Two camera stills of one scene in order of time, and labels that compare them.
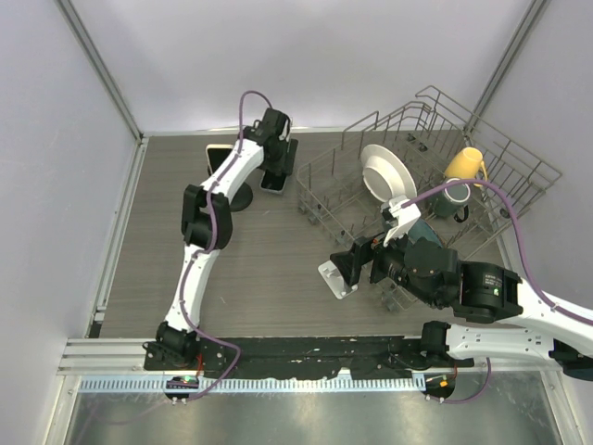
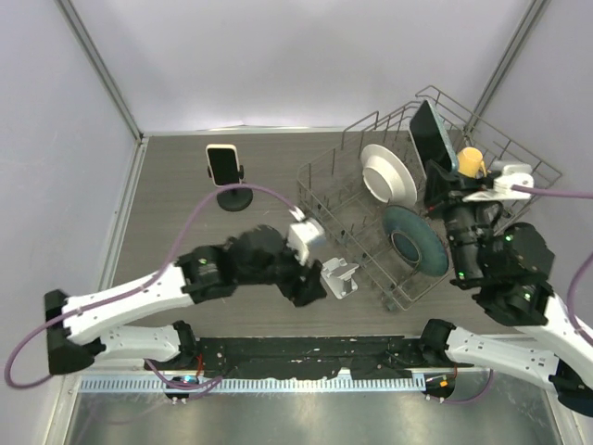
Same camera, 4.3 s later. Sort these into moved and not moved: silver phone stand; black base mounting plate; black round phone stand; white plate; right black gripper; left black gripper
Moved: right black gripper; left black gripper
Not moved: black base mounting plate; white plate; silver phone stand; black round phone stand
